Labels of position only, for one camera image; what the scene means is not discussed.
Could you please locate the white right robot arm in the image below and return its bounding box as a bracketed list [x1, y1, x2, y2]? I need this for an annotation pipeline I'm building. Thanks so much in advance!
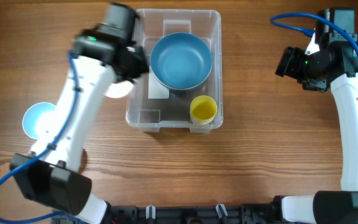
[276, 41, 358, 223]

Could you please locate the light blue plastic cup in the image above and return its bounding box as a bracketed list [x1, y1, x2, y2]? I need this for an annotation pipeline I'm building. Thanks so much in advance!
[22, 102, 55, 139]

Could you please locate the pink plastic cup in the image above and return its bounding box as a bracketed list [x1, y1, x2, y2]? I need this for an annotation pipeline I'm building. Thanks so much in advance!
[104, 81, 134, 99]

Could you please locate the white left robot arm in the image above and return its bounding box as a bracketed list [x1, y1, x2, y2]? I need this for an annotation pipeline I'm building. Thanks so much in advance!
[10, 24, 149, 223]

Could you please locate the yellow plastic cup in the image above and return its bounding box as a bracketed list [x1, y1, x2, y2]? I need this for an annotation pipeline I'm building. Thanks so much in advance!
[190, 95, 218, 119]

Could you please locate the blue bowl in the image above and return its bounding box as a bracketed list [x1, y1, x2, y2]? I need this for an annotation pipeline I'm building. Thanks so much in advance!
[150, 32, 213, 91]

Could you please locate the cream plastic cup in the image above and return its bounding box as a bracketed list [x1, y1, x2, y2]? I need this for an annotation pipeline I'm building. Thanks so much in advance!
[191, 117, 214, 125]

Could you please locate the white label in bin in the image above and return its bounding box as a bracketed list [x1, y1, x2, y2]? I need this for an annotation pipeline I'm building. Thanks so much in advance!
[148, 72, 169, 100]

